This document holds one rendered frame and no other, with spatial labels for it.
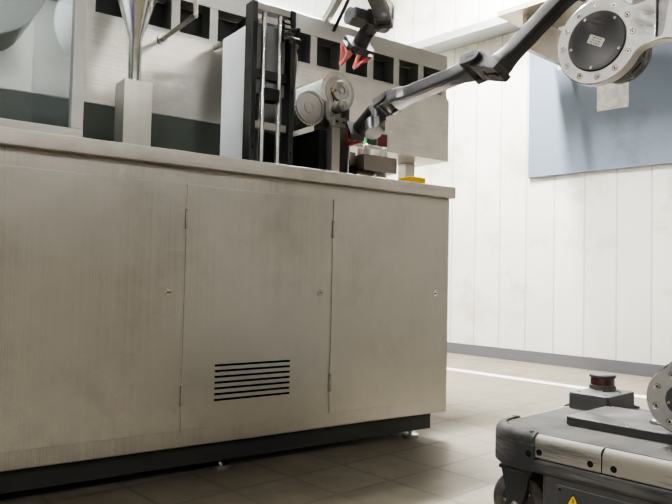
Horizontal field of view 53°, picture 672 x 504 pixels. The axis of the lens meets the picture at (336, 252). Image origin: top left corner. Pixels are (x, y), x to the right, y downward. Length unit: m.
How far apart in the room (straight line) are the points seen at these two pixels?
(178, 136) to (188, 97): 0.15
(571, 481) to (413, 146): 2.00
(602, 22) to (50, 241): 1.40
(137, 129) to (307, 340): 0.84
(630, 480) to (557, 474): 0.15
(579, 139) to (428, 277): 2.67
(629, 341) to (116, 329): 3.51
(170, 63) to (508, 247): 3.17
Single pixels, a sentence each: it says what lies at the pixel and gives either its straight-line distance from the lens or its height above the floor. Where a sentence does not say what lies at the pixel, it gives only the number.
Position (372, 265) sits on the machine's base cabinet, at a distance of 2.22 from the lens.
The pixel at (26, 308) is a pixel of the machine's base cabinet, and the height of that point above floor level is 0.48.
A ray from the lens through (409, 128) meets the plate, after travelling 3.19.
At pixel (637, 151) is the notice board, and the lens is 4.69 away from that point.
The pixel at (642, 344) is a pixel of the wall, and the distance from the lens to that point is 4.64.
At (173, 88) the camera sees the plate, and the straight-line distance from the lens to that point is 2.59.
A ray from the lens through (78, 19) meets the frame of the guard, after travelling 1.93.
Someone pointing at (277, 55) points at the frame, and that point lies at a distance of 2.29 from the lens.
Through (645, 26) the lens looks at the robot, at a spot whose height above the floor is 1.14.
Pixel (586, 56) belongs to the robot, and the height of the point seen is 1.10.
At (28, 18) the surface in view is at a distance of 1.91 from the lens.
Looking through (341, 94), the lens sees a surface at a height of 1.24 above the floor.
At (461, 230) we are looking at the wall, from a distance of 5.34.
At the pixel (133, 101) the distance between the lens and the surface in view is 2.24.
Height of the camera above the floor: 0.57
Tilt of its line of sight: 2 degrees up
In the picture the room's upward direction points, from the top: 1 degrees clockwise
